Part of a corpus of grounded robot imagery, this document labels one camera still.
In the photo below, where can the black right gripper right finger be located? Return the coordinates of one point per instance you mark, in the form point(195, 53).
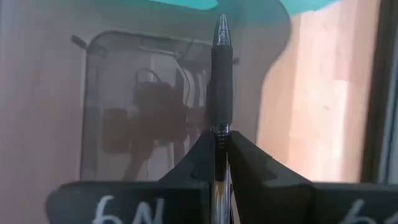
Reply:
point(264, 193)

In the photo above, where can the teal translucent plastic bin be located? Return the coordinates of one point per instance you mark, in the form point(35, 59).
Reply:
point(304, 6)

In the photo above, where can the grey translucent plastic bin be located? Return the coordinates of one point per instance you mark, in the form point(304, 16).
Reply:
point(93, 93)

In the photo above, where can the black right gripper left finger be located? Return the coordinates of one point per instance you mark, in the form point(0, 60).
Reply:
point(186, 186)

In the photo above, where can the black pen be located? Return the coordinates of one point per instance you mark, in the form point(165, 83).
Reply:
point(221, 87)

